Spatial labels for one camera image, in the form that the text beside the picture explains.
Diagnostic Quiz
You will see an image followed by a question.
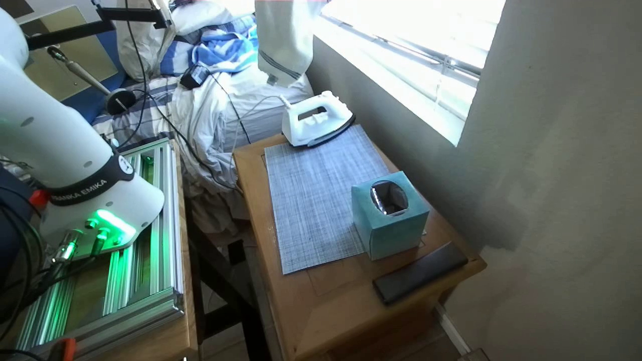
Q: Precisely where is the grey grid cutting mat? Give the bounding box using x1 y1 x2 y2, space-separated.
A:
265 124 389 275

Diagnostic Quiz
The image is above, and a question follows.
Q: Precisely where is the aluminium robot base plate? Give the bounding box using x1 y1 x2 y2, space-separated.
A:
7 141 184 356

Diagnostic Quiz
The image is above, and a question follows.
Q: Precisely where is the wooden side table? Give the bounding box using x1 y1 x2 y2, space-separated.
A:
235 137 485 361

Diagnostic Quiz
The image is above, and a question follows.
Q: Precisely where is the white clothes iron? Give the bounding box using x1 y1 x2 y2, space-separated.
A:
280 91 355 149

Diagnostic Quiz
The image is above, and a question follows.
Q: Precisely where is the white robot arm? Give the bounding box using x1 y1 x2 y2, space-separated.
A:
0 10 165 251

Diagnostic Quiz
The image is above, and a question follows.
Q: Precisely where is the small black phone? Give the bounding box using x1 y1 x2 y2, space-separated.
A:
372 242 467 305

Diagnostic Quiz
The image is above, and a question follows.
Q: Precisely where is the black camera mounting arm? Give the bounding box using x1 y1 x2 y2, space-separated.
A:
25 5 167 50

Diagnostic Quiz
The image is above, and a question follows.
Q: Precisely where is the pile of white and blue laundry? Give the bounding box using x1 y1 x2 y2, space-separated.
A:
95 0 310 193

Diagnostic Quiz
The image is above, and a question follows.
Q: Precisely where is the teal tissue box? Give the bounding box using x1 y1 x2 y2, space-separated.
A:
351 170 428 260

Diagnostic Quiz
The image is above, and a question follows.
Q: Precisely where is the white towel with blue stripes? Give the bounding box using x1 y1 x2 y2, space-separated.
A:
254 0 328 87

